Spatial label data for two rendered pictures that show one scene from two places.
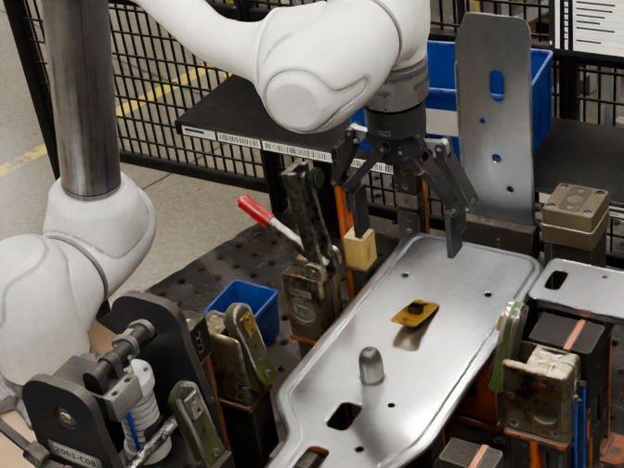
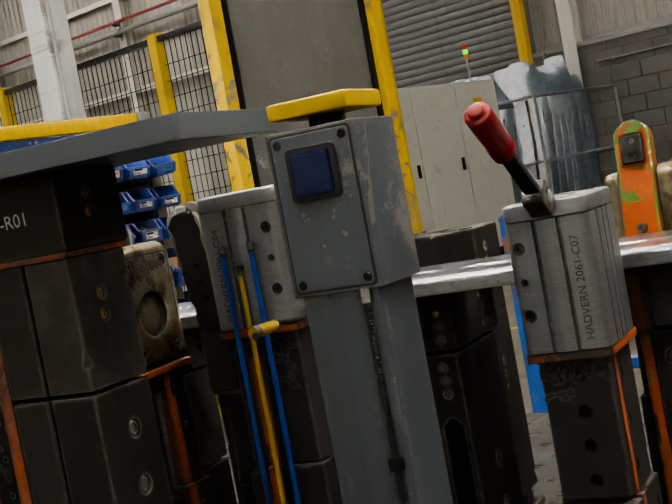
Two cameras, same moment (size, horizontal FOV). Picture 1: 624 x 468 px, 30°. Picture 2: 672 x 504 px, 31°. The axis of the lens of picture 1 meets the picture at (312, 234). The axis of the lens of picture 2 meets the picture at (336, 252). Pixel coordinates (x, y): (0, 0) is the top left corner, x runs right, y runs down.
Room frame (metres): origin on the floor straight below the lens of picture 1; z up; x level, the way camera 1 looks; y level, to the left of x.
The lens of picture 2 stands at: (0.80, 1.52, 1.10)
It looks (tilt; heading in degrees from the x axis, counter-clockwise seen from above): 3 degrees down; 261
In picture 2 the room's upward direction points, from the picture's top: 11 degrees counter-clockwise
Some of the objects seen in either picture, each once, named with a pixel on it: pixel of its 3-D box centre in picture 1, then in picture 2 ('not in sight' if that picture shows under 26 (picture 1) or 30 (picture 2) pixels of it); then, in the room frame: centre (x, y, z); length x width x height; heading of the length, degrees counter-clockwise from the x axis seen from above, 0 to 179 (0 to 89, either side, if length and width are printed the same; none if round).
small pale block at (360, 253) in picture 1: (370, 331); not in sight; (1.39, -0.07, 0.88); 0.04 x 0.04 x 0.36; 55
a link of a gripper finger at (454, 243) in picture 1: (453, 230); not in sight; (1.22, -0.18, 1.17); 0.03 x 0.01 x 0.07; 145
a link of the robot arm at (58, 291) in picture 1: (32, 300); not in sight; (1.57, 0.47, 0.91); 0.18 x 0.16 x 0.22; 150
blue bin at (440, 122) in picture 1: (449, 100); not in sight; (1.69, -0.26, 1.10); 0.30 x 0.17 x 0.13; 60
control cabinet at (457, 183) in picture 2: not in sight; (426, 159); (-2.35, -11.41, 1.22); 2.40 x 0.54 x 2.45; 38
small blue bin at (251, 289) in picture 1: (244, 321); not in sight; (1.64, 0.14, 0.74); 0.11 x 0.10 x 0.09; 145
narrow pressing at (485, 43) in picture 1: (494, 123); not in sight; (1.46, -0.29, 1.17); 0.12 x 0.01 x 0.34; 55
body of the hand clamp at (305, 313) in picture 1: (323, 359); not in sight; (1.35, 0.01, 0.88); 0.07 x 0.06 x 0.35; 55
